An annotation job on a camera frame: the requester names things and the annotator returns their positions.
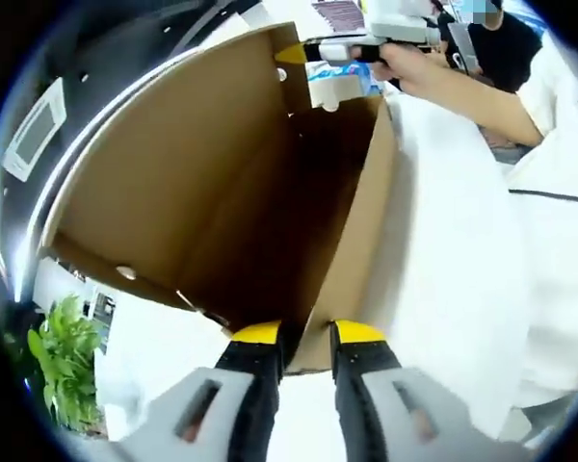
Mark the open laptop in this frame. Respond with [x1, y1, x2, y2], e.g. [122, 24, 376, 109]
[311, 0, 367, 28]

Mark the brown cardboard shoe box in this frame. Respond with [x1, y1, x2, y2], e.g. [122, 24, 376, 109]
[36, 21, 404, 376]

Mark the grey flat device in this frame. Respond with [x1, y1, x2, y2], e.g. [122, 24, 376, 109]
[446, 21, 479, 74]

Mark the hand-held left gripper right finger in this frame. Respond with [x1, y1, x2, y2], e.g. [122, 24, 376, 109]
[328, 319, 526, 462]

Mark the thin black device cable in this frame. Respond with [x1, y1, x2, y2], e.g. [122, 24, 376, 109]
[508, 186, 578, 204]

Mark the blue soft tissue pack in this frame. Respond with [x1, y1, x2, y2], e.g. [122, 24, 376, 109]
[307, 61, 385, 97]

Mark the person's right hand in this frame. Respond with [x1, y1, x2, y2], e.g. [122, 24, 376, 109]
[375, 41, 447, 97]

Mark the green plant in white pot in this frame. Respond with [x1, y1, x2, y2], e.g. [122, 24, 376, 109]
[26, 293, 107, 429]

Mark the white ceiling air vent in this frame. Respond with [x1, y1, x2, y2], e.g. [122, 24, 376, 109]
[2, 76, 68, 183]

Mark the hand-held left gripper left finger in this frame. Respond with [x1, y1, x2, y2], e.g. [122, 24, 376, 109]
[113, 321, 290, 462]

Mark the person's white shirt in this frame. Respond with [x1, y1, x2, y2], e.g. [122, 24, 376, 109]
[503, 28, 578, 434]

